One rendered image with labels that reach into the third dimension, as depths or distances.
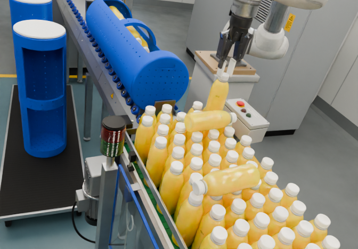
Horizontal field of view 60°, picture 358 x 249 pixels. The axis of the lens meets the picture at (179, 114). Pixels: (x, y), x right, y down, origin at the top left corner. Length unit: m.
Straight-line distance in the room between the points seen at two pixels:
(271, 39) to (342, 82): 2.39
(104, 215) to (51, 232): 1.10
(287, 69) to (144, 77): 1.83
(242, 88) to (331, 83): 2.38
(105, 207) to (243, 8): 0.77
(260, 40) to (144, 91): 0.81
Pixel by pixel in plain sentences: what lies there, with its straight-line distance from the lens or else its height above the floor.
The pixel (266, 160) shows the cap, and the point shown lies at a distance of 1.11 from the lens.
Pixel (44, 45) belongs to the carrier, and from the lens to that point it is 1.90.
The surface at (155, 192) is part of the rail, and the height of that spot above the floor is 0.97.
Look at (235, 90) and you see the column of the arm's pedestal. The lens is 1.98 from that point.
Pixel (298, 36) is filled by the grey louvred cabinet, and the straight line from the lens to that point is 2.84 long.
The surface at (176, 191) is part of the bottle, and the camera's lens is 1.00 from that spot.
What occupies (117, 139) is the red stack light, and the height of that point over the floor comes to 1.22.
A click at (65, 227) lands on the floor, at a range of 2.15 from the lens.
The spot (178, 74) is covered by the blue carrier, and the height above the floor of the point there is 1.14.
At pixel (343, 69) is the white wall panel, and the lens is 4.15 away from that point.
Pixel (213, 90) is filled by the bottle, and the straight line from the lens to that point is 1.20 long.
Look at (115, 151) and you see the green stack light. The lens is 0.85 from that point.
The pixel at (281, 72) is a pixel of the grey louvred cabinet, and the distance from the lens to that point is 2.95.
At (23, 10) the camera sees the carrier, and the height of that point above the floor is 0.97.
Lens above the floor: 1.74
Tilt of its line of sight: 33 degrees down
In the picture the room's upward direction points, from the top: 13 degrees clockwise
